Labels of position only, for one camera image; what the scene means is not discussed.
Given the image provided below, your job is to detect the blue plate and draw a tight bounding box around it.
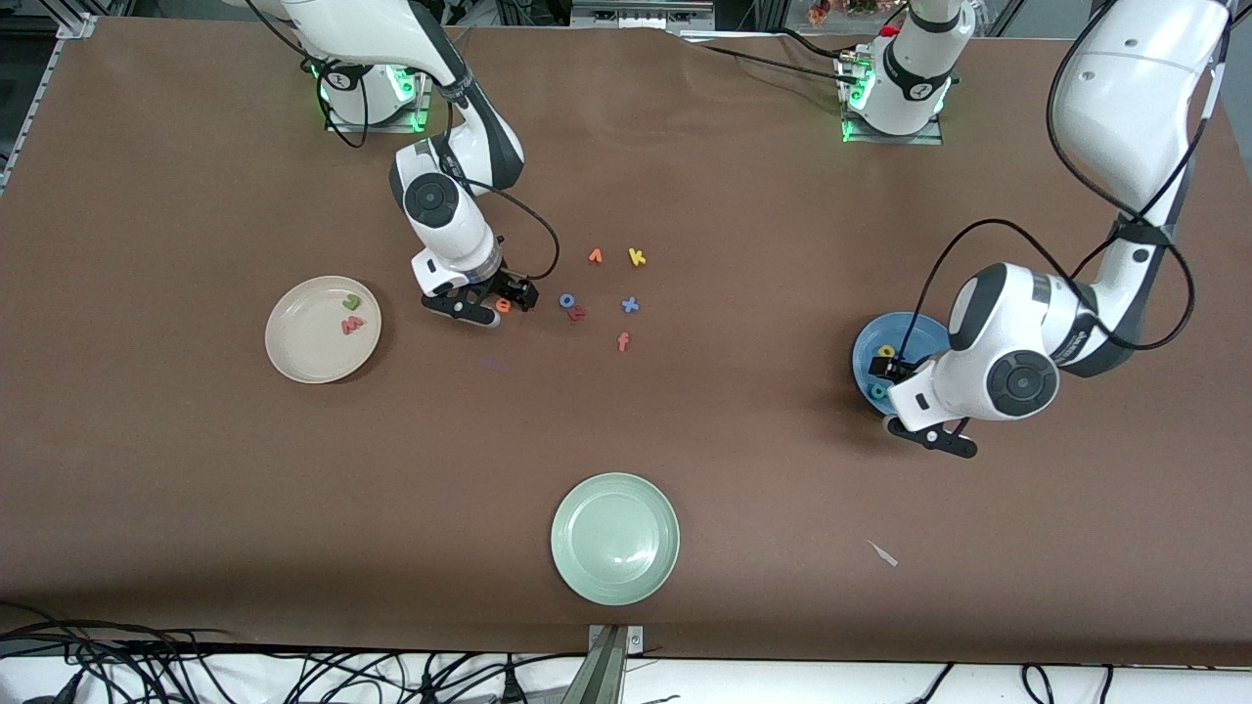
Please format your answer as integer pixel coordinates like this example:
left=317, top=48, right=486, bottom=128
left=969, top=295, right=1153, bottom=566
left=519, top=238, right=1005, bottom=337
left=851, top=311, right=955, bottom=417

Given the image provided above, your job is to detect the beige plate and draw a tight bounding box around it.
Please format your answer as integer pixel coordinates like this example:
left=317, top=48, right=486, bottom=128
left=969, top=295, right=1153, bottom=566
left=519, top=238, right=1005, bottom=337
left=264, top=275, right=383, bottom=384

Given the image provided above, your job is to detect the green plate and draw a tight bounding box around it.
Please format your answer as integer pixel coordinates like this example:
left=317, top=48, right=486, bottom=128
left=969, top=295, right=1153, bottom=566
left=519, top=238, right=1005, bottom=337
left=550, top=472, right=681, bottom=607

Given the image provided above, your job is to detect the brown table cover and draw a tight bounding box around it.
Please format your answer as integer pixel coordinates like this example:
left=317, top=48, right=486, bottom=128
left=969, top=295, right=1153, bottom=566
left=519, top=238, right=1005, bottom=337
left=0, top=20, right=1252, bottom=666

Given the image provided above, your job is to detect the grey power strip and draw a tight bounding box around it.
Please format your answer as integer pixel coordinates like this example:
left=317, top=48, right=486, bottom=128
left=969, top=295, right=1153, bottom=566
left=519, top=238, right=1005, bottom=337
left=570, top=0, right=715, bottom=28

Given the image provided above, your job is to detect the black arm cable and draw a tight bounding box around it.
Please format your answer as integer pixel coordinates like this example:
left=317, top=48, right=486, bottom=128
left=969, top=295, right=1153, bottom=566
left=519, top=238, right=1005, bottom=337
left=895, top=0, right=1235, bottom=368
left=245, top=0, right=561, bottom=286

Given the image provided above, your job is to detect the black base cable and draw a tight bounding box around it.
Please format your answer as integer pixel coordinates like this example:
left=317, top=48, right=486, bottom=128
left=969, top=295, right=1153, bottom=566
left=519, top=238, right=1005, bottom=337
left=699, top=27, right=862, bottom=84

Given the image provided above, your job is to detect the metal mount post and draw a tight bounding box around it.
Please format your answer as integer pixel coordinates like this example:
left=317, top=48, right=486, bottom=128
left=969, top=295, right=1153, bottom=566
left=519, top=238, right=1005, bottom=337
left=562, top=624, right=645, bottom=704

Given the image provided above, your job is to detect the aluminium frame rail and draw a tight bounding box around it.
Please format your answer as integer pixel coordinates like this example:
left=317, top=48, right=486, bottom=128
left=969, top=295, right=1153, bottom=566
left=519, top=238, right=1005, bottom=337
left=0, top=15, right=99, bottom=192

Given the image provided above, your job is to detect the black cable bundle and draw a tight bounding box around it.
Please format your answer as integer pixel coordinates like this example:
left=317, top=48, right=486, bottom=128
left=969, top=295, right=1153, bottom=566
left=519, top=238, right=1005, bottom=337
left=0, top=601, right=588, bottom=704

